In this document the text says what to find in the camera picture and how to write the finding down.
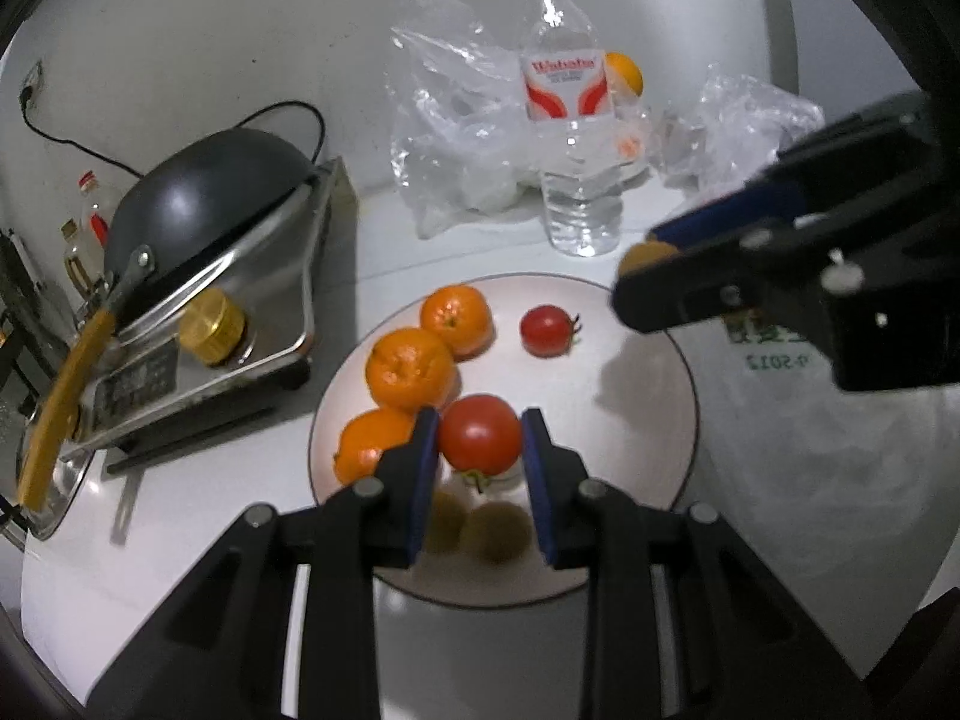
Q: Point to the large red tomato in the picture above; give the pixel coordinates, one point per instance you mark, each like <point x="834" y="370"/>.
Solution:
<point x="480" y="435"/>

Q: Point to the small yellow fruit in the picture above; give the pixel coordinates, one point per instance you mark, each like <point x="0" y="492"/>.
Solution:
<point x="643" y="253"/>

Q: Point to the small red tomato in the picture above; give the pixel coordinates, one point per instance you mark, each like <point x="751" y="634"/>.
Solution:
<point x="547" y="330"/>

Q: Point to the white plate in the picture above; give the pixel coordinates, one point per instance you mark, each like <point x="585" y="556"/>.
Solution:
<point x="637" y="420"/>

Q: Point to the clear water bottle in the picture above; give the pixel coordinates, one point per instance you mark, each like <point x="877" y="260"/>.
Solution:
<point x="570" y="165"/>

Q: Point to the black kitchen rack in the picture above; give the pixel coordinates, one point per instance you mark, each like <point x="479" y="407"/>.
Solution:
<point x="16" y="330"/>

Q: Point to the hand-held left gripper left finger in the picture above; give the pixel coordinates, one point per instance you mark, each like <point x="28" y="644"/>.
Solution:
<point x="421" y="480"/>

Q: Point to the brass cooker knob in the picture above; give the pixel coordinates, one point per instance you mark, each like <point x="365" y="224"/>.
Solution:
<point x="212" y="326"/>

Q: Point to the stainless steel gas stove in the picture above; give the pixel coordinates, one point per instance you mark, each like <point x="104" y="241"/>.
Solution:
<point x="247" y="292"/>

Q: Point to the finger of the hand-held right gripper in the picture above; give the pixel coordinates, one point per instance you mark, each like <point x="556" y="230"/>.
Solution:
<point x="690" y="289"/>
<point x="720" y="217"/>

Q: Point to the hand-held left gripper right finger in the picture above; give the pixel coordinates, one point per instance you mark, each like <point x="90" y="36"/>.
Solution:
<point x="536" y="487"/>

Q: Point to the orange with leaf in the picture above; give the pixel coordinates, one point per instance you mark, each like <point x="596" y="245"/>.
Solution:
<point x="627" y="75"/>

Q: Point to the crumpled clear plastic bag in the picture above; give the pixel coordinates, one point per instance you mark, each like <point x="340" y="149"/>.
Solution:
<point x="735" y="120"/>

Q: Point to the printed plastic bag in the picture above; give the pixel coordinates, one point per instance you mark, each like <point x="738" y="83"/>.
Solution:
<point x="787" y="450"/>

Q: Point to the small glass bottle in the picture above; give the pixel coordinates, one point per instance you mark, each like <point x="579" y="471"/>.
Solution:
<point x="75" y="264"/>

